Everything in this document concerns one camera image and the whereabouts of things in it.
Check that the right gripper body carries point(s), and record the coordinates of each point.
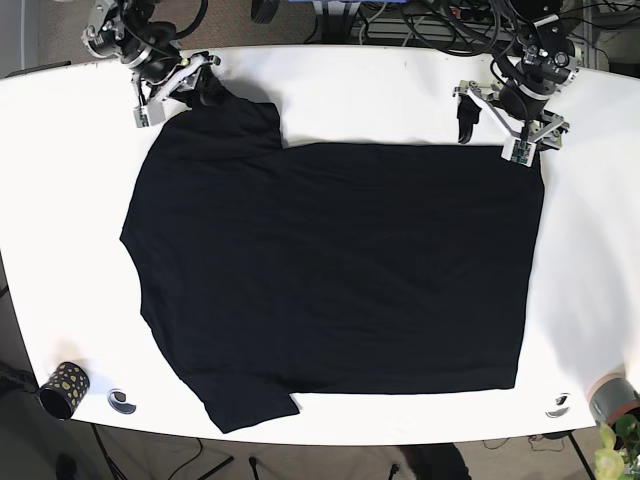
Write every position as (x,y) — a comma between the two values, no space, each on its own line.
(149,49)

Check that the grey plant pot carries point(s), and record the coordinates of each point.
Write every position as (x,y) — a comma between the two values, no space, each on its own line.
(612,397)

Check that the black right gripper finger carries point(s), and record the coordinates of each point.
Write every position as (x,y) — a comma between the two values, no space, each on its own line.
(149,115)
(208,91)

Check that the silver table grommet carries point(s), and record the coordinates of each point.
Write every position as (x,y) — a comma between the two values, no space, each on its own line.
(558,406)
(117,399)

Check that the black T-shirt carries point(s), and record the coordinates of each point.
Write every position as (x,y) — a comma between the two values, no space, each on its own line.
(328,268)

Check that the green potted plant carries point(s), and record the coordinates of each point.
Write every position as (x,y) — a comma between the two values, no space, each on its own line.
(618,457)

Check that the left silver table grommet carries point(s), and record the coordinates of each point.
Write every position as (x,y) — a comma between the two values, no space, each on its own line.
(117,399)

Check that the black gold spotted cup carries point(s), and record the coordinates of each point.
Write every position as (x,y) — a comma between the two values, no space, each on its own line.
(64,390)

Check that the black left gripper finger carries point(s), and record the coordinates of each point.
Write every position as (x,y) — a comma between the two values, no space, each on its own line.
(519,151)
(468,115)

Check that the right silver table grommet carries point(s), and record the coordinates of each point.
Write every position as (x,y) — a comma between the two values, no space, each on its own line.
(558,406)

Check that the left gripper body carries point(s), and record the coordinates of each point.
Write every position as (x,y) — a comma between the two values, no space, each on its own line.
(538,61)

